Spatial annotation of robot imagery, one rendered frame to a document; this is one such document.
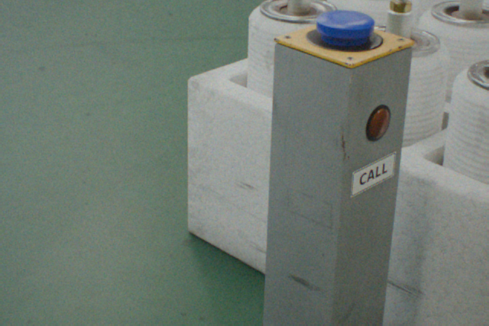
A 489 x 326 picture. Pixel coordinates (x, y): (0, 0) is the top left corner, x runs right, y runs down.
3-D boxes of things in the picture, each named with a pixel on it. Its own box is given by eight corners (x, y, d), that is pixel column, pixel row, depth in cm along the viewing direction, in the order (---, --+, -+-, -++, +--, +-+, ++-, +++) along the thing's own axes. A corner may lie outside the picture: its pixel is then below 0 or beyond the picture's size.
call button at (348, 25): (384, 46, 66) (386, 18, 65) (348, 59, 63) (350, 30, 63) (340, 32, 69) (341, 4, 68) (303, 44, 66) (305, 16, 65)
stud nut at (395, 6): (413, 13, 82) (414, 4, 82) (395, 14, 82) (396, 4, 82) (405, 6, 84) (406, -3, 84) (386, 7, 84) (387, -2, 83)
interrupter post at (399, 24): (414, 49, 84) (418, 13, 82) (389, 50, 83) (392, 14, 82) (404, 40, 86) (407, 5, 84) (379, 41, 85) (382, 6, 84)
